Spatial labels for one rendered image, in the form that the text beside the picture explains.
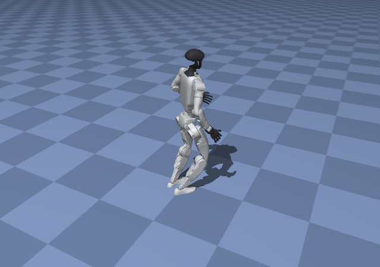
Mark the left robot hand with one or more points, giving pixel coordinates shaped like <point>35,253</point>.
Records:
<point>204,97</point>

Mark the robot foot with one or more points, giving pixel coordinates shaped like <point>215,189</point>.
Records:
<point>179,180</point>
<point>188,189</point>

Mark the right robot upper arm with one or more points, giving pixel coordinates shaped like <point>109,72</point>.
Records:
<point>198,88</point>

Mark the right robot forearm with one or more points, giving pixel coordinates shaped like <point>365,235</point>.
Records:
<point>203,122</point>

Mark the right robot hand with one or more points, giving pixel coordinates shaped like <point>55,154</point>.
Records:
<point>214,134</point>

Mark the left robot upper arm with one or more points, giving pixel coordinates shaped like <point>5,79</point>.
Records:
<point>176,82</point>

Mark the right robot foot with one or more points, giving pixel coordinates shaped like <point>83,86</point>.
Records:
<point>188,189</point>

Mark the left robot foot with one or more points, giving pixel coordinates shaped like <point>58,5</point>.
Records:
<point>179,180</point>

